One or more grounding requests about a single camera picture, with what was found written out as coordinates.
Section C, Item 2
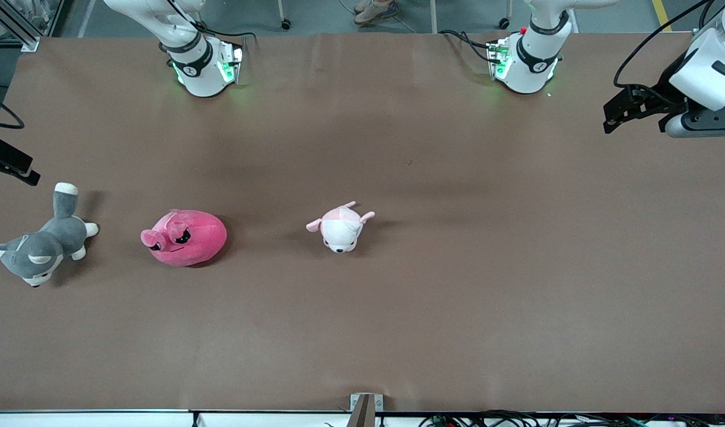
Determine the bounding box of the round hot pink plush toy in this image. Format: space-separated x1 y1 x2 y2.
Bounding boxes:
141 209 228 267

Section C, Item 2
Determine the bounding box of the grey and white plush husky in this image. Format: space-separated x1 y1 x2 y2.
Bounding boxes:
0 182 100 288

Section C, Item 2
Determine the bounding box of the tan shoe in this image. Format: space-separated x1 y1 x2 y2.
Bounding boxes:
354 0 399 25

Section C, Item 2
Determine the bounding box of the white and pink plush puppy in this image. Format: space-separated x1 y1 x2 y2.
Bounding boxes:
306 201 376 254

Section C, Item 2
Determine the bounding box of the aluminium frame profile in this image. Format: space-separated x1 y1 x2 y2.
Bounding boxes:
0 0 41 53

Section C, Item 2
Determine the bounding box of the black left arm base cable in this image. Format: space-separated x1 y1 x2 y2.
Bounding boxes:
438 28 500 63

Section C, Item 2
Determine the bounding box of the white table edge rail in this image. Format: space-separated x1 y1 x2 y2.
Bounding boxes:
0 408 725 427

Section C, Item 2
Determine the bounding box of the black cable bundle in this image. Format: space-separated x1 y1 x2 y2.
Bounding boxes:
419 410 725 427

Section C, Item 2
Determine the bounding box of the metal table edge bracket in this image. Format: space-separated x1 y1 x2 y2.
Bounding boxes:
350 393 384 427

